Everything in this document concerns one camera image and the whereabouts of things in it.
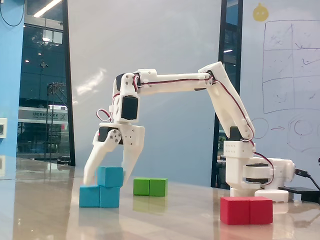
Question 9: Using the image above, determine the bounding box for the long blue block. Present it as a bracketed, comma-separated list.
[79, 184, 121, 209]

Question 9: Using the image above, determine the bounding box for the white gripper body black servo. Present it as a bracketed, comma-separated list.
[98, 121, 146, 152]

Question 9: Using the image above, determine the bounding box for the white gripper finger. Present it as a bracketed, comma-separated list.
[83, 129, 123, 186]
[122, 151, 144, 186]

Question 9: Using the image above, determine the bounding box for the long red block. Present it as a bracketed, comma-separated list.
[219, 196, 274, 226]

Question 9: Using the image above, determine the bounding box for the plain white wall panel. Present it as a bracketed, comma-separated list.
[67, 0, 224, 188]

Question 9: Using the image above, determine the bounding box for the thin black hanging cable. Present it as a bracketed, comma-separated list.
[0, 0, 27, 27]

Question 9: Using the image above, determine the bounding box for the white wall socket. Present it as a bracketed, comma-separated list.
[0, 118, 8, 139]

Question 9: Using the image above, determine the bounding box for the small blue cube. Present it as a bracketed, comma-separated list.
[96, 166, 125, 188]

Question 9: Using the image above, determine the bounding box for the yellow round sticker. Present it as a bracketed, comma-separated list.
[252, 2, 270, 22]

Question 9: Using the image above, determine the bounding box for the black window frame post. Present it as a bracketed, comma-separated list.
[211, 0, 244, 190]
[61, 0, 77, 167]

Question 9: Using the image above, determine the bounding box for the whiteboard with marker drawings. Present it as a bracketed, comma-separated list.
[240, 0, 320, 196]

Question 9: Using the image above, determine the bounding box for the black power cable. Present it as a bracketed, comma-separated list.
[294, 168, 320, 191]

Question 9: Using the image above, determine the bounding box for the red black servo wire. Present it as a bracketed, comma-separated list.
[96, 108, 114, 124]

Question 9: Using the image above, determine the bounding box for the long green block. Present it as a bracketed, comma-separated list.
[132, 177, 169, 197]

